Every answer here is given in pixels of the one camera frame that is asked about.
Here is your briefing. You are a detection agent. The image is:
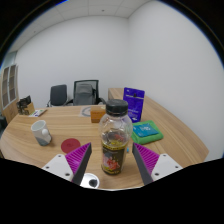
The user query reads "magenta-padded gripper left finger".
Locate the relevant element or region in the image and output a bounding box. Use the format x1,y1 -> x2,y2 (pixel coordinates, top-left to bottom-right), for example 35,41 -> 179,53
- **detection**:
41,142 -> 93,186

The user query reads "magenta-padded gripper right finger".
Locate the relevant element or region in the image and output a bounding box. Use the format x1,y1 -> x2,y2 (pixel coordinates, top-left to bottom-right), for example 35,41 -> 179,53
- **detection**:
132,142 -> 184,185

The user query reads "clear bottle with black cap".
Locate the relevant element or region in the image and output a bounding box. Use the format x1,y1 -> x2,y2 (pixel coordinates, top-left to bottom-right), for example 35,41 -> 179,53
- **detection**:
98,98 -> 134,176

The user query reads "flat round red coaster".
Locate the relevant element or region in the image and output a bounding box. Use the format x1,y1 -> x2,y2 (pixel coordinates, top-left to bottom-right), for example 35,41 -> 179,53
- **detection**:
60,138 -> 82,154

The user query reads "green cloth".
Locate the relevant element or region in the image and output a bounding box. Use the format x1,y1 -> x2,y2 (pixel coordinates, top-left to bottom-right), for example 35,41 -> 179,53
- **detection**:
130,120 -> 165,146

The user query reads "small round white disc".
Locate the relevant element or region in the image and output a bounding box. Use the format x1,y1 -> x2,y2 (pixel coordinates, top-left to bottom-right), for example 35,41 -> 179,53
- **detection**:
80,172 -> 100,189

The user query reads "blue packet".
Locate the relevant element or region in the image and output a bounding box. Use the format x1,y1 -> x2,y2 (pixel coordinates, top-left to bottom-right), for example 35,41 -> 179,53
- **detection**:
132,123 -> 160,138

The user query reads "white and grey mug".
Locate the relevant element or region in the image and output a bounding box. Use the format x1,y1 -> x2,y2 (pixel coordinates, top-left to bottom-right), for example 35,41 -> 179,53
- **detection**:
30,119 -> 53,147

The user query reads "paper with round print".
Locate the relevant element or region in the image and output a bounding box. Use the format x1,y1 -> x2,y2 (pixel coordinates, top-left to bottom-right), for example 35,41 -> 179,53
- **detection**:
79,105 -> 101,118

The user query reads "orange-brown cardboard box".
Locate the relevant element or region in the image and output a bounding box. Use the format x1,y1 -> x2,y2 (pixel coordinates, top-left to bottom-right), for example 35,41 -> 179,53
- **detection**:
89,105 -> 107,124

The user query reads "stack of brown boxes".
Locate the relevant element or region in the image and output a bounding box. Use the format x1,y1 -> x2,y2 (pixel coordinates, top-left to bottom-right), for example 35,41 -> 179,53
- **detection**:
16,95 -> 36,116

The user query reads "purple packet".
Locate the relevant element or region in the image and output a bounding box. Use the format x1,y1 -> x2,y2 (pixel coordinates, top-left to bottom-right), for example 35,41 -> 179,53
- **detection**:
122,87 -> 146,124

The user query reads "black office chair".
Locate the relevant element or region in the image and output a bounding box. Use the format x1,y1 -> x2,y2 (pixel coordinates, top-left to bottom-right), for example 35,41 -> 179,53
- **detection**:
46,84 -> 69,108

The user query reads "wooden cabinet with glass doors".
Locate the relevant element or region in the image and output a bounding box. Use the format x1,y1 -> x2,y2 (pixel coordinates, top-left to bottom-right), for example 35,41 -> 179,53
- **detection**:
0,63 -> 20,124

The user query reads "grey mesh office chair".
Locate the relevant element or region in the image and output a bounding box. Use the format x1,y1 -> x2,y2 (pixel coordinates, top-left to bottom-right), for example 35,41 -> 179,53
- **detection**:
66,79 -> 107,107

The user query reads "wooden side desk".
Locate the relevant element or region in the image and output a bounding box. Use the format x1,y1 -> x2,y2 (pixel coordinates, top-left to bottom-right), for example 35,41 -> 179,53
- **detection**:
107,87 -> 126,102

